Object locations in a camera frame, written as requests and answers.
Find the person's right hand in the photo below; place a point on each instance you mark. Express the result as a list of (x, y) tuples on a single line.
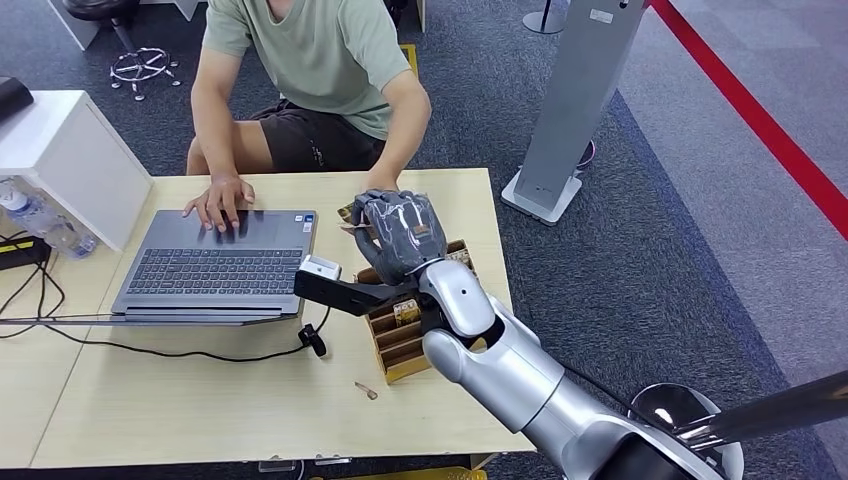
[(222, 199)]

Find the clear plastic water bottle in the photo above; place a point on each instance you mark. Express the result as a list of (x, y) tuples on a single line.
[(46, 225)]

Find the round pole stand base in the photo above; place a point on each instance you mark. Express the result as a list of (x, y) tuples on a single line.
[(543, 21)]

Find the yellow object under table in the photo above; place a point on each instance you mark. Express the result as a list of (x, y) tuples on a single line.
[(411, 475)]

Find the person's right forearm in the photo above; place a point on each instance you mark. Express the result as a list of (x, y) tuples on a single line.
[(215, 146)]

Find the thin grey metal strip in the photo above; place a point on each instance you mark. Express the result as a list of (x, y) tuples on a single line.
[(60, 321)]

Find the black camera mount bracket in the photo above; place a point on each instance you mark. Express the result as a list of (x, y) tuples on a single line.
[(358, 297)]

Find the yellow floor object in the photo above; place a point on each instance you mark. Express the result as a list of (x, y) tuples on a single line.
[(411, 58)]

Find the white cabinet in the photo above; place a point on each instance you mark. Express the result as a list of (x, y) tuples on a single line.
[(73, 152)]

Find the grey kiosk pillar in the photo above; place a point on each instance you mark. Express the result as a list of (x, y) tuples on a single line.
[(576, 99)]

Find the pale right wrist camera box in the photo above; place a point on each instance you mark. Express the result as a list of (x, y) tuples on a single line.
[(321, 268)]

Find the black stool with chrome base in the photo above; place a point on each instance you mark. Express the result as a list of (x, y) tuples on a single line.
[(99, 6)]

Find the person's left hand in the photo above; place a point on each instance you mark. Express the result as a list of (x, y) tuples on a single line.
[(381, 185)]

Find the person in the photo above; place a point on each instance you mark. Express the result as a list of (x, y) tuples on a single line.
[(318, 60)]

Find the black device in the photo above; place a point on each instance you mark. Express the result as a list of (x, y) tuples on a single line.
[(13, 96)]

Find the dark metal bar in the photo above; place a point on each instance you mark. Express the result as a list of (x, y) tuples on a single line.
[(782, 404)]

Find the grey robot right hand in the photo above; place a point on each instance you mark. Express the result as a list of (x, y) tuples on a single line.
[(401, 232)]

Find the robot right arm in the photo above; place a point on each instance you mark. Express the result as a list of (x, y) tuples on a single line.
[(510, 378)]

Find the grey laptop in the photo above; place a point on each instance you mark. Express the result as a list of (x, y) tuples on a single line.
[(212, 265)]

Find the person's left forearm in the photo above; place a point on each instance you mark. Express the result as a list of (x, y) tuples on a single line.
[(401, 139)]

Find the wooden slotted card holder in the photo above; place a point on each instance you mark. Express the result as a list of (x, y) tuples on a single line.
[(397, 351)]

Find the orange hotel card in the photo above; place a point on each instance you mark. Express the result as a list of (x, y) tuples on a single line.
[(406, 312)]

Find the tan patterned hotel card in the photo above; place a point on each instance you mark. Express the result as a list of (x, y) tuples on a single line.
[(347, 213)]

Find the clear table clamp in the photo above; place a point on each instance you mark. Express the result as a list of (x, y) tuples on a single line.
[(332, 460), (277, 465)]

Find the black and yellow power strip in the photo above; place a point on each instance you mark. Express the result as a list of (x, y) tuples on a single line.
[(23, 253)]

